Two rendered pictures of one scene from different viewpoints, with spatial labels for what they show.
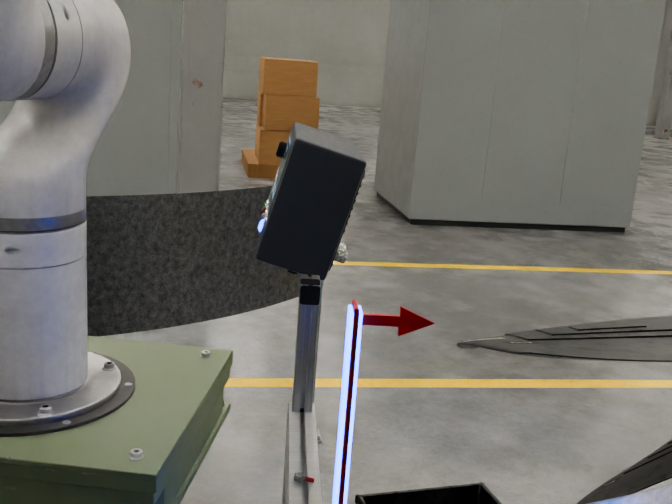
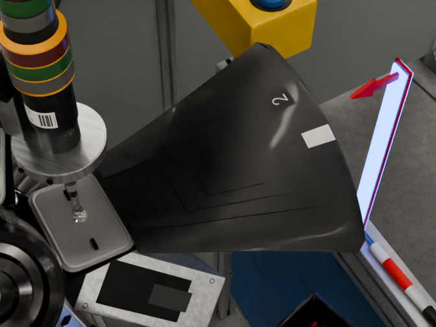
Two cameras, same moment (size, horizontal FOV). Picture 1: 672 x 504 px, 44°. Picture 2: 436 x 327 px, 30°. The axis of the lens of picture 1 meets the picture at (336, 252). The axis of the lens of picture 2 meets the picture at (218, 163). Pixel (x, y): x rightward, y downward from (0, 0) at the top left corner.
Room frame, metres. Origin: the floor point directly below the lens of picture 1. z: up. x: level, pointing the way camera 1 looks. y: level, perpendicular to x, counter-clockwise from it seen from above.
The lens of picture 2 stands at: (1.01, -0.42, 1.79)
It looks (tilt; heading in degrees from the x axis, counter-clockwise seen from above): 55 degrees down; 153
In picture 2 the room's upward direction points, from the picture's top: 1 degrees clockwise
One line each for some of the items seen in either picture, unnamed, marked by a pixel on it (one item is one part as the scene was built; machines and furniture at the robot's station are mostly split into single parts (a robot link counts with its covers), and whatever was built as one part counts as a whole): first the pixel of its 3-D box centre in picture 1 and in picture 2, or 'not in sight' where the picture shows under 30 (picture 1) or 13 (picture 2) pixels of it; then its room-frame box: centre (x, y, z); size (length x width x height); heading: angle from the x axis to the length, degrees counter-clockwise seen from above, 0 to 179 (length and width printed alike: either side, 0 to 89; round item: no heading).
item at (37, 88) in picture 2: not in sight; (40, 63); (0.64, -0.37, 1.39); 0.04 x 0.04 x 0.01
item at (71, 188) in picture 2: not in sight; (72, 189); (0.64, -0.37, 1.24); 0.01 x 0.01 x 0.05
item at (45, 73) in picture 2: not in sight; (37, 50); (0.64, -0.37, 1.40); 0.04 x 0.04 x 0.01
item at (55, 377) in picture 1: (26, 305); not in sight; (0.81, 0.32, 1.10); 0.19 x 0.19 x 0.18
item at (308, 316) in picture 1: (306, 346); not in sight; (1.14, 0.03, 0.96); 0.03 x 0.03 x 0.20; 4
